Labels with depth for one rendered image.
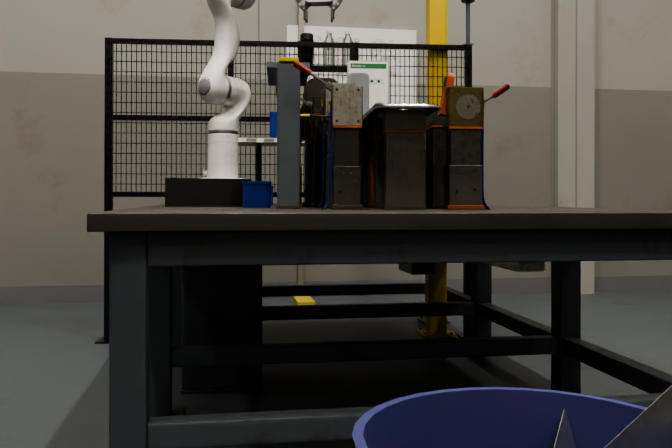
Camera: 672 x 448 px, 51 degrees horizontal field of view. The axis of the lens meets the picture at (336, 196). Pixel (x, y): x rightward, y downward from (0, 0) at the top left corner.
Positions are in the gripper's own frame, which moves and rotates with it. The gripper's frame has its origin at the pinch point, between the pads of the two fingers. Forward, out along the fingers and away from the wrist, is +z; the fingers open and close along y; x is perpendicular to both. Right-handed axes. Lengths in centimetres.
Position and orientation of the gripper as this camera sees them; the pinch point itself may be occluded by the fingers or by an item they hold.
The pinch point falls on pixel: (319, 19)
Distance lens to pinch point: 261.9
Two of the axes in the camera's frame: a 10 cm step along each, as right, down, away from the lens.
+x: 0.4, 0.4, 10.0
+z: 0.1, 10.0, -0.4
